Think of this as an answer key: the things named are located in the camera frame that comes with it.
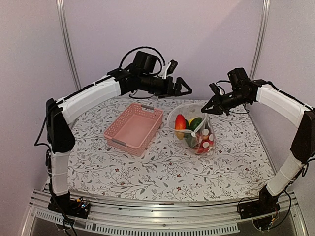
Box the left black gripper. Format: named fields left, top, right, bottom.
left=140, top=73, right=193, bottom=99

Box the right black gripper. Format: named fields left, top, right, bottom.
left=202, top=89, right=252, bottom=116

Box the green toy pepper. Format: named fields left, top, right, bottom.
left=189, top=117, right=202, bottom=131

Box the clear zip top bag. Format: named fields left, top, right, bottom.
left=167, top=103, right=216, bottom=156

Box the green toy cucumber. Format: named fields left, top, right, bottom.
left=184, top=136, right=198, bottom=148

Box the pink plastic basket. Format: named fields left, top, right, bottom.
left=104, top=103, right=163, bottom=157

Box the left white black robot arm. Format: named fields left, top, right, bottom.
left=42, top=65, right=192, bottom=213

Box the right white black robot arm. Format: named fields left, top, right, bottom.
left=201, top=79, right=315, bottom=214

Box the floral patterned table mat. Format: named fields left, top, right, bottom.
left=68, top=98, right=274, bottom=202

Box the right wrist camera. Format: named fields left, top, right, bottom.
left=208, top=67, right=251, bottom=95

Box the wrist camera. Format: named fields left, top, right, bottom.
left=208, top=67, right=251, bottom=95
left=132, top=51, right=178, bottom=79

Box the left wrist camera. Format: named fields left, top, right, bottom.
left=132, top=51, right=178, bottom=79

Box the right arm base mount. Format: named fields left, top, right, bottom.
left=237, top=197, right=280, bottom=231

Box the right aluminium frame post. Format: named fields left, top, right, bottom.
left=249, top=0, right=271, bottom=80

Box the aluminium frame post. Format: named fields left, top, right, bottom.
left=249, top=0, right=271, bottom=80
left=56, top=0, right=82, bottom=90

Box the front aluminium rail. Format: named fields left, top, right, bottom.
left=21, top=189, right=308, bottom=236

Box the left aluminium frame post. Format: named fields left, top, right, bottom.
left=56, top=0, right=82, bottom=90

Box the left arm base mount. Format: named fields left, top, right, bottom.
left=48, top=192, right=91, bottom=219

